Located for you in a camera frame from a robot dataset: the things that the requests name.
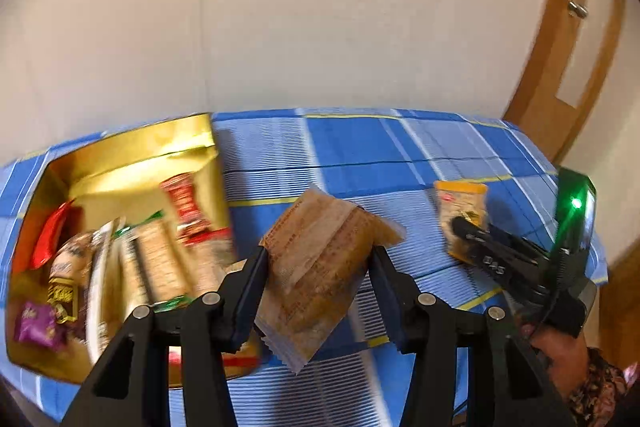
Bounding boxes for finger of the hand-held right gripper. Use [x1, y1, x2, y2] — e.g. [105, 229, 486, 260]
[450, 215, 551, 274]
[469, 246, 549, 304]

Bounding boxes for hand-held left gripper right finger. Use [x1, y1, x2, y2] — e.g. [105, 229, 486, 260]
[367, 246, 576, 427]

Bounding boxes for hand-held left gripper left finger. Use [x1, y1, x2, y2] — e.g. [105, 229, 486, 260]
[60, 244, 271, 427]

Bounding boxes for clear grain bar packet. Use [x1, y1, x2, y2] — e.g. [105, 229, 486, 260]
[190, 232, 242, 299]

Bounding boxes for yellow cracker packet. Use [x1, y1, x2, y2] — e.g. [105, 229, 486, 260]
[432, 179, 488, 265]

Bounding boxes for red and white wafer packet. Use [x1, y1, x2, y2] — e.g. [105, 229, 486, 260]
[167, 341, 262, 380]

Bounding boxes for clear brown biscuit packet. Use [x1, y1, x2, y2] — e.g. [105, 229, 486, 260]
[255, 182, 406, 375]

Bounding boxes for green-edged sesame cracker packet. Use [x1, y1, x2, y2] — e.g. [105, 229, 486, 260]
[112, 212, 195, 314]

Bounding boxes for small red patterned bar packet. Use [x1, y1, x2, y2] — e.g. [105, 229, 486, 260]
[160, 173, 232, 247]

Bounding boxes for brown and white long packet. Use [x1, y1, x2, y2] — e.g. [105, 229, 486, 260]
[84, 217, 127, 358]

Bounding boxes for gold tin box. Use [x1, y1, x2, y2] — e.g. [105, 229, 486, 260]
[7, 113, 266, 390]

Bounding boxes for dark brown printed packet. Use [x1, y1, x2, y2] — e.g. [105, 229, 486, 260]
[47, 232, 96, 325]

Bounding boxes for plain red snack packet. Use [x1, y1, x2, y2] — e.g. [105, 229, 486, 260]
[31, 199, 81, 270]

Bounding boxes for purple snack packet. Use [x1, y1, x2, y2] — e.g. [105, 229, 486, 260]
[12, 301, 68, 350]

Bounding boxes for person's right hand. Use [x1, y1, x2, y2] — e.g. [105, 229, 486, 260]
[517, 322, 592, 409]

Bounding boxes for blue plaid tablecloth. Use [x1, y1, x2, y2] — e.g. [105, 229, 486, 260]
[0, 108, 608, 427]

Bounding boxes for wooden door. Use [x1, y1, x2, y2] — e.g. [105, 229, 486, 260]
[502, 0, 628, 162]

